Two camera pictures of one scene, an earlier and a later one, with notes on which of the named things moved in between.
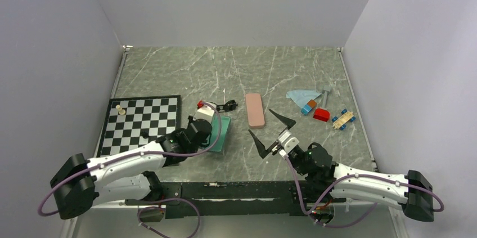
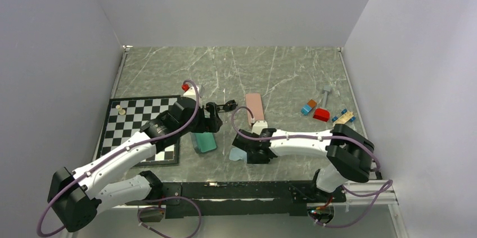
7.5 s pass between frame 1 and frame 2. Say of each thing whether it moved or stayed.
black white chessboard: stayed
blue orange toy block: stayed
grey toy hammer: stayed
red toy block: stayed
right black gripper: moved
